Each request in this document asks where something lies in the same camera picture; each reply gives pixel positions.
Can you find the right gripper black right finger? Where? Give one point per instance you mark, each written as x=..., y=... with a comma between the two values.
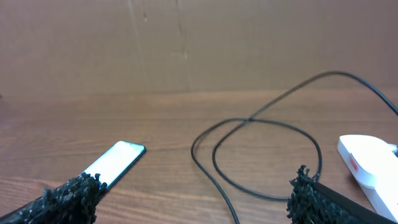
x=314, y=203

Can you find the white power extension strip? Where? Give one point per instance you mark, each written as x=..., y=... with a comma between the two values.
x=373, y=163

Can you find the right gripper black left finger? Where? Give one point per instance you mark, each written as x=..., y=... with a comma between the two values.
x=73, y=202

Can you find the dark blue Galaxy smartphone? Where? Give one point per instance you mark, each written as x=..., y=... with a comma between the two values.
x=115, y=162

